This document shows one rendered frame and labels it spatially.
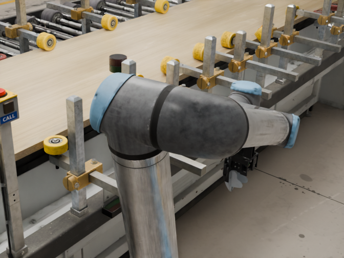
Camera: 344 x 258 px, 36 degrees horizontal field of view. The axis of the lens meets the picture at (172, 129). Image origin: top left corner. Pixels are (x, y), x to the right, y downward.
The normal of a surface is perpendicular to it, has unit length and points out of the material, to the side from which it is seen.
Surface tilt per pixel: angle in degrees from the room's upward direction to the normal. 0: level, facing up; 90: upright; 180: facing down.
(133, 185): 102
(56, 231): 0
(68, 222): 0
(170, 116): 58
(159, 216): 97
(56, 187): 90
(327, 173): 0
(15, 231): 90
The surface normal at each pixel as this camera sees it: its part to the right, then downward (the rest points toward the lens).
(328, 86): -0.60, 0.36
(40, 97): 0.04, -0.88
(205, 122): 0.31, -0.02
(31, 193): 0.80, 0.31
